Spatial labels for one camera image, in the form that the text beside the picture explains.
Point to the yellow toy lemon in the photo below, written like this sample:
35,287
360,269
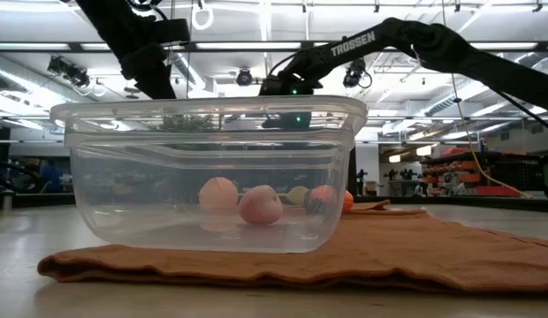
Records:
297,195

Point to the orange toy carrot green top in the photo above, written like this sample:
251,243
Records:
324,194

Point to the small pink toy apple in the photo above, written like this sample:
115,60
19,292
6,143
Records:
261,205

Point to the clear plastic tupperware container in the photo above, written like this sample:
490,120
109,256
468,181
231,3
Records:
146,199

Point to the large orange-pink toy peach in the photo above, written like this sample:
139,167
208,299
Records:
216,193

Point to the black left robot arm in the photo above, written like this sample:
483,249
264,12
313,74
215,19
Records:
110,22

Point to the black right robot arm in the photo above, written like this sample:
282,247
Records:
477,66

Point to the black room pillar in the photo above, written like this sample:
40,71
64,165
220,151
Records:
352,176

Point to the person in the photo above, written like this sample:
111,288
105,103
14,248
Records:
50,176

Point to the brown cloth mat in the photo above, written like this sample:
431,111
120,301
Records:
411,256

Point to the shelf with orange bins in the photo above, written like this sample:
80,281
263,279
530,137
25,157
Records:
499,170

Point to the round black ceiling camera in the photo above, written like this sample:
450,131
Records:
244,77

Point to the black ceiling camera cluster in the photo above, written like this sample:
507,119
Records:
68,70

